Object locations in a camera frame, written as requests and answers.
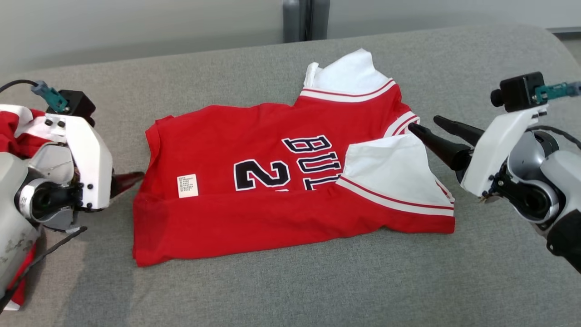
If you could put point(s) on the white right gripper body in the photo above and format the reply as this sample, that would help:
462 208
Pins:
494 145

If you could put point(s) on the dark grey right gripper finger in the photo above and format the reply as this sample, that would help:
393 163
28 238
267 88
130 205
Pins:
447 152
463 131

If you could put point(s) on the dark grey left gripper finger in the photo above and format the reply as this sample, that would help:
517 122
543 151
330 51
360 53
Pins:
125 181

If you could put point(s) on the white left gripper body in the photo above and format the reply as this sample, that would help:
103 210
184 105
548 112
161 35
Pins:
91 168

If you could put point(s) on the red shorts white hem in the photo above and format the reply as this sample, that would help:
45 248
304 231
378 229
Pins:
13 136

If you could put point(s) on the red basketball jersey white sleeves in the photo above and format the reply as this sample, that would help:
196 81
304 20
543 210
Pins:
254 200

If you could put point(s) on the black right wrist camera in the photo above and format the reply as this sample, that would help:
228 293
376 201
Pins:
519 91

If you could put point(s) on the grey partition joint post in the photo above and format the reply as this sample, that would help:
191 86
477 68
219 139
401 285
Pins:
299 20

